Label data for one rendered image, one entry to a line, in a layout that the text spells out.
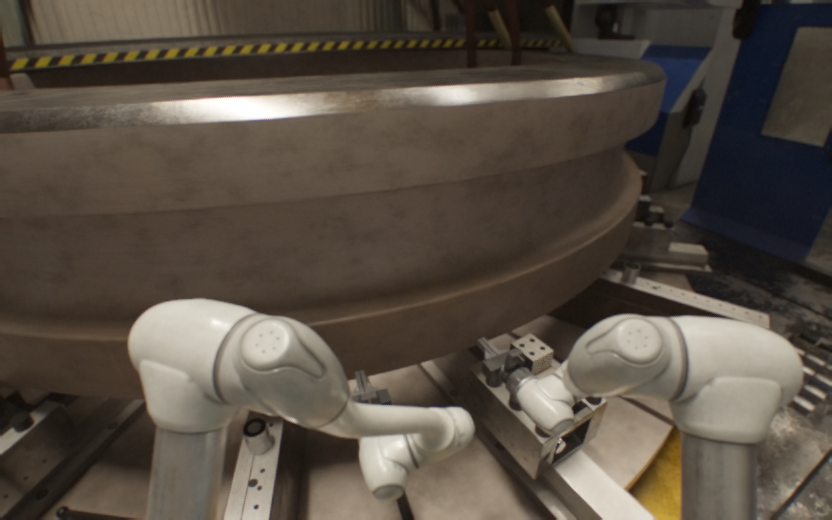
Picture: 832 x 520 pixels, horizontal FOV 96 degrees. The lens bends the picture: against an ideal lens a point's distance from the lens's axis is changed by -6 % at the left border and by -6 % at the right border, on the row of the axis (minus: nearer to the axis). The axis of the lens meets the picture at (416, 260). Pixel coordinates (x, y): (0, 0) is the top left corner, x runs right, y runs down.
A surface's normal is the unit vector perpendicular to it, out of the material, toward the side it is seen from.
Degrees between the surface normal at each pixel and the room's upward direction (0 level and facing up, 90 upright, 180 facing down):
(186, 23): 90
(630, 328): 38
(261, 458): 0
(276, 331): 29
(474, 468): 0
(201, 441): 75
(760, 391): 58
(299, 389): 90
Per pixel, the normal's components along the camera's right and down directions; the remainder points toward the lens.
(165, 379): -0.30, 0.05
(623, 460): -0.01, -0.87
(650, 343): -0.30, -0.47
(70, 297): -0.07, 0.01
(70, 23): 0.48, 0.43
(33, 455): 0.97, 0.11
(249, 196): 0.19, 0.47
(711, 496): -0.71, -0.15
